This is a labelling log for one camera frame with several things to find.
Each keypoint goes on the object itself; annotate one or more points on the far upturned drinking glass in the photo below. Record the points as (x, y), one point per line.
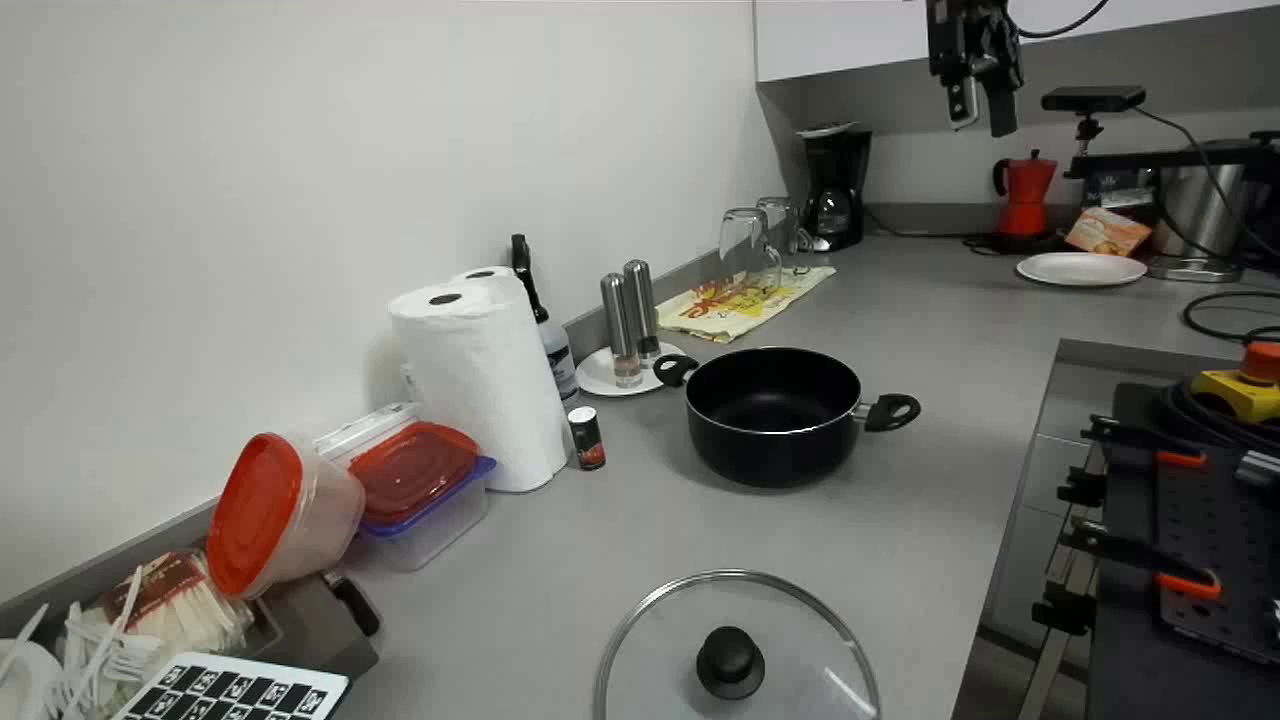
(779, 226)

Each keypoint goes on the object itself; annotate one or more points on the tilted red-lid plastic container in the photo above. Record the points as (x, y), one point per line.
(282, 513)

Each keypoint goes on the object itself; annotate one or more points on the white paper towel roll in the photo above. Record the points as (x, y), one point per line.
(480, 364)
(498, 282)

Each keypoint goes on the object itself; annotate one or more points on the white dinner plate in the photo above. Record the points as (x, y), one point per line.
(1082, 271)

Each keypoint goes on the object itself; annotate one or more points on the right steel grinder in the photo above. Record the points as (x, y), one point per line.
(647, 304)

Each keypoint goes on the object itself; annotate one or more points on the flat red-lid plastic container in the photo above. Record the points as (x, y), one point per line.
(424, 486)

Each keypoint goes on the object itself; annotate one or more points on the black perforated mounting board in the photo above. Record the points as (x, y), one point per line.
(1178, 523)

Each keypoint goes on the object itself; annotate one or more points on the near upturned drinking glass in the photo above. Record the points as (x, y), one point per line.
(742, 232)

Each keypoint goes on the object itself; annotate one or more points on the rear white paper towel roll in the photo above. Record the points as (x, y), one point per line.
(498, 282)

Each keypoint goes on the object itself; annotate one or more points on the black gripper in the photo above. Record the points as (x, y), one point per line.
(972, 43)

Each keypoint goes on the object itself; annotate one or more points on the packet of white utensils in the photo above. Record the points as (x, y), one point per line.
(118, 640)

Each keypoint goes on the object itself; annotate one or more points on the black cooking pot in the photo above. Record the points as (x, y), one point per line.
(779, 416)

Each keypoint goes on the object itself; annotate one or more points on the small white saucer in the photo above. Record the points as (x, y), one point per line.
(597, 376)

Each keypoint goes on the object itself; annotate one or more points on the clear glass pot lid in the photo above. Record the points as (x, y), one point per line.
(732, 647)

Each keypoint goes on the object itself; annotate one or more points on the yellow emergency stop button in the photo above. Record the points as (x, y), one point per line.
(1249, 391)

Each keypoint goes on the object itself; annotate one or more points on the black-capped spray bottle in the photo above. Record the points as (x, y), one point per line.
(553, 332)

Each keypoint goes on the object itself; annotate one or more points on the steel grinder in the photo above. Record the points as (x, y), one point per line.
(625, 352)
(647, 304)

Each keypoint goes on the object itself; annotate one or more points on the small dark spice jar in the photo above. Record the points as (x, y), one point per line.
(586, 439)

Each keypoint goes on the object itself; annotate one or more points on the black camera on stand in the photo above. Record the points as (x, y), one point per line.
(1090, 104)

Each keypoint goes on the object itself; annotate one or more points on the upturned drinking glass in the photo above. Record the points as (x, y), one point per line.
(779, 226)
(742, 232)

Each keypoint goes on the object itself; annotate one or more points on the front white paper towel roll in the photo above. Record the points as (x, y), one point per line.
(480, 364)

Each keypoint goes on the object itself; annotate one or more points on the steel kettle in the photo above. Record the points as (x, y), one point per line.
(1203, 209)

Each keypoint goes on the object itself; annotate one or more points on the grey tray with knife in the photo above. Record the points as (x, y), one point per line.
(319, 621)

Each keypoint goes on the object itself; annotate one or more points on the orange snack packet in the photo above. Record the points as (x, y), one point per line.
(1104, 232)

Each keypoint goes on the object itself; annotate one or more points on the calculator keypad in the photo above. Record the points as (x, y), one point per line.
(201, 684)

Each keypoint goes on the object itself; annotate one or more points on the red moka pot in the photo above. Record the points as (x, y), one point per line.
(1024, 192)

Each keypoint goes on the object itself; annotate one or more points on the printed yellow tea towel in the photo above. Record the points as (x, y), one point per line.
(728, 309)

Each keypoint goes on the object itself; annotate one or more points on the black coffee maker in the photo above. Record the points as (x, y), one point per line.
(833, 202)

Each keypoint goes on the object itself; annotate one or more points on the left steel grinder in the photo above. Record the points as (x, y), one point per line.
(625, 352)

